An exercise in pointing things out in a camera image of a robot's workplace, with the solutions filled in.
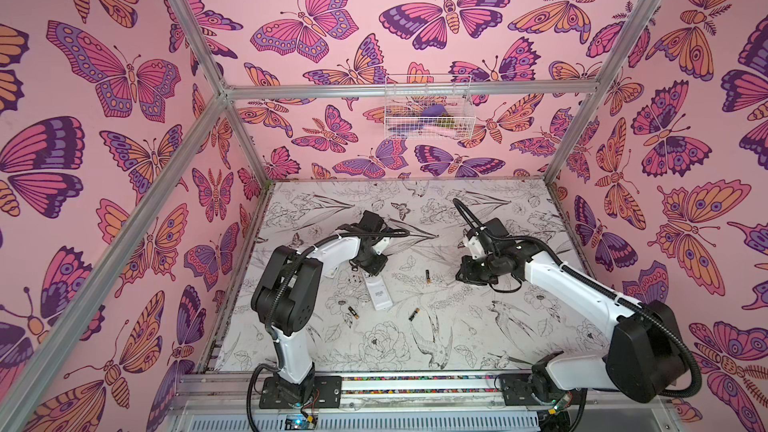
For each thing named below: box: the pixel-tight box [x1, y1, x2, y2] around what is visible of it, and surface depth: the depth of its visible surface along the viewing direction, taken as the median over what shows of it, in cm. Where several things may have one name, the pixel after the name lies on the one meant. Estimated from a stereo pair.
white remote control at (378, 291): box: [362, 272, 394, 311], surface depth 91 cm
